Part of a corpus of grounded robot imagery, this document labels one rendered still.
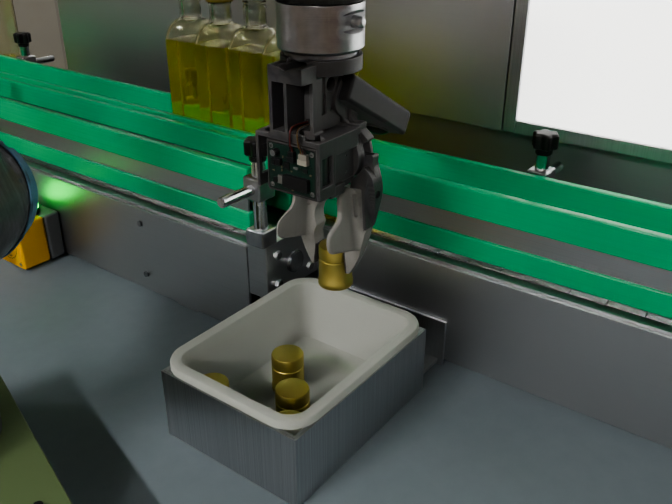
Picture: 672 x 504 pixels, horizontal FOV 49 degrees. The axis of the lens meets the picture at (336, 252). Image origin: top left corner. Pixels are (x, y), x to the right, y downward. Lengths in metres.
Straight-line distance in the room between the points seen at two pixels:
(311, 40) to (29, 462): 0.43
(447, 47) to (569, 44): 0.15
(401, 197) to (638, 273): 0.26
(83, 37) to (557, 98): 0.94
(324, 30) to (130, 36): 0.83
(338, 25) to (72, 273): 0.64
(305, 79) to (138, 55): 0.82
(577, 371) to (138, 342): 0.51
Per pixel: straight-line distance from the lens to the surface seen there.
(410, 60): 0.98
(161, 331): 0.95
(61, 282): 1.11
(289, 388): 0.73
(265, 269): 0.85
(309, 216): 0.72
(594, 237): 0.75
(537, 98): 0.92
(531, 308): 0.79
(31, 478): 0.69
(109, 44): 1.46
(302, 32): 0.62
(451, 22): 0.95
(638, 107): 0.88
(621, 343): 0.77
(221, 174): 0.88
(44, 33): 3.86
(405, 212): 0.85
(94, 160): 1.07
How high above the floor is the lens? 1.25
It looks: 27 degrees down
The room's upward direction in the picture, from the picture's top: straight up
